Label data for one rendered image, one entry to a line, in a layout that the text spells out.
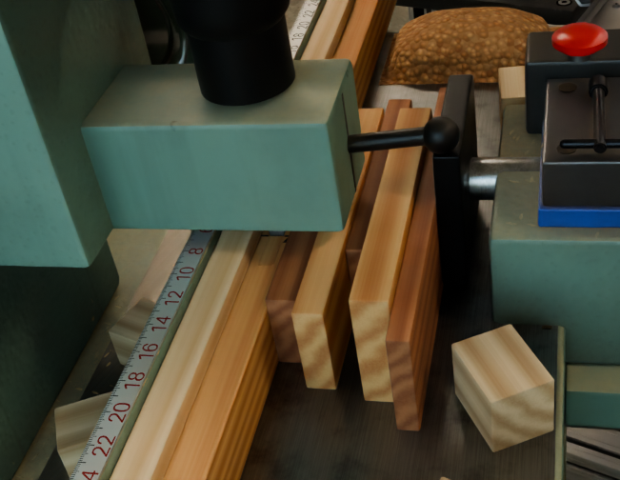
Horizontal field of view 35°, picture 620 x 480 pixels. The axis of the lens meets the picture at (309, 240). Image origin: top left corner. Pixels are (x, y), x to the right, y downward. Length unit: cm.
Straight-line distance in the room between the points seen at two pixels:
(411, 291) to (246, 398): 10
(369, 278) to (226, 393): 9
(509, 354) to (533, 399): 3
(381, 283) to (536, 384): 9
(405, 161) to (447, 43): 24
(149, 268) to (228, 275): 28
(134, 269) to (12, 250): 27
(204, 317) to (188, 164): 8
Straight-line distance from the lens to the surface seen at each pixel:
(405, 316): 47
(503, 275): 53
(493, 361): 48
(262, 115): 50
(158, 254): 82
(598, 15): 127
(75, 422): 64
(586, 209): 52
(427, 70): 78
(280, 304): 52
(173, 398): 48
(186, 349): 50
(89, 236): 54
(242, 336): 51
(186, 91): 54
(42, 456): 69
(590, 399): 57
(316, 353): 51
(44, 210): 53
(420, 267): 50
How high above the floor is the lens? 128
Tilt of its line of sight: 37 degrees down
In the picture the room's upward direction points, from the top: 10 degrees counter-clockwise
